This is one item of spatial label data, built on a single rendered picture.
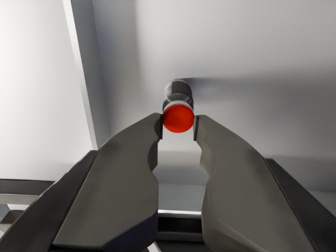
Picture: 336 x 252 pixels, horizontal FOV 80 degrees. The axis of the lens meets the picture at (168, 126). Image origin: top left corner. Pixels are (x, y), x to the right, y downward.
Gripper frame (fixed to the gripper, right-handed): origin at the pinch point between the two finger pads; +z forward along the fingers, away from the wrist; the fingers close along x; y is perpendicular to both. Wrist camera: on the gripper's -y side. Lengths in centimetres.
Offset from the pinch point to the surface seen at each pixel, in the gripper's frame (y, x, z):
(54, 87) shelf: 0.7, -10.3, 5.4
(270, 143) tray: 5.2, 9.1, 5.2
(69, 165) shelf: 9.4, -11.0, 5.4
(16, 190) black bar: 12.0, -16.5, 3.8
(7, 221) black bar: 17.6, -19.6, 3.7
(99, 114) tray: 1.9, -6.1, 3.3
